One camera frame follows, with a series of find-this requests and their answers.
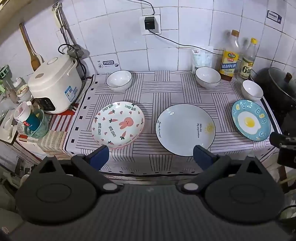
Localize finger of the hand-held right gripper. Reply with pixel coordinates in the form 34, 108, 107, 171
269, 131, 296, 148

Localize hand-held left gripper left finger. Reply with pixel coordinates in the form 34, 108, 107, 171
38, 145, 121, 194

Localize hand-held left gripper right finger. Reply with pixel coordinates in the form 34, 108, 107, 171
175, 145, 262, 194

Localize pale blue sun plate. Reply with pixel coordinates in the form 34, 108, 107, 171
156, 103, 216, 156

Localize blue fried egg plate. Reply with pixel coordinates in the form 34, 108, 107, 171
231, 99, 271, 142

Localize bunny print plate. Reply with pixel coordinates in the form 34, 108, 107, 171
91, 101, 145, 149

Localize beige checked cloth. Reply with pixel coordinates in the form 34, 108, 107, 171
37, 131, 69, 154

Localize black wok with lid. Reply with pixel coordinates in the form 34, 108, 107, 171
251, 67, 296, 117

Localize small white bowl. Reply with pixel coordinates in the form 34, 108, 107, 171
242, 80, 264, 102

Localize red striped cloth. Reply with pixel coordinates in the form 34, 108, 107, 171
18, 109, 79, 142

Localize green plastic basket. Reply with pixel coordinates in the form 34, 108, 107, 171
24, 109, 50, 139

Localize striped white tablecloth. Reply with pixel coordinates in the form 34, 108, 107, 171
66, 70, 284, 179

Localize clear vinegar bottle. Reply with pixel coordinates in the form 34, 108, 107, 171
239, 38, 258, 80

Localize white rice cooker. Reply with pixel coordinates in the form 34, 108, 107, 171
28, 54, 83, 114

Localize white red cup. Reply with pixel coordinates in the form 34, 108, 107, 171
14, 101, 33, 121

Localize yellow label cooking wine bottle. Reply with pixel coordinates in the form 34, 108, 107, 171
219, 30, 240, 81

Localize clear plastic bag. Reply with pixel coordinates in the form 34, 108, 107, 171
191, 46, 214, 74

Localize small glass jar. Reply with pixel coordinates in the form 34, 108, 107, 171
13, 77, 31, 102

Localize wooden spatula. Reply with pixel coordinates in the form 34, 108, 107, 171
19, 23, 44, 72

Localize hanging metal utensils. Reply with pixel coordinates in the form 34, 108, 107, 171
52, 3, 84, 58

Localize black plug adapter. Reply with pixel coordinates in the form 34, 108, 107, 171
144, 17, 156, 30

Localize black rice cooker cord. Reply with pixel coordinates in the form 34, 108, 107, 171
58, 44, 88, 87

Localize white wall sticker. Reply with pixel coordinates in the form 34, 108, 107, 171
97, 60, 119, 69

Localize black cable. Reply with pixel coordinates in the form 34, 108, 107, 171
133, 0, 156, 18
148, 29, 223, 56

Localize dark blue wall sticker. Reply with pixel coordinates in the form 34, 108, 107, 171
266, 10, 283, 25

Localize white wall socket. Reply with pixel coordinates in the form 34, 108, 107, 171
139, 14, 162, 36

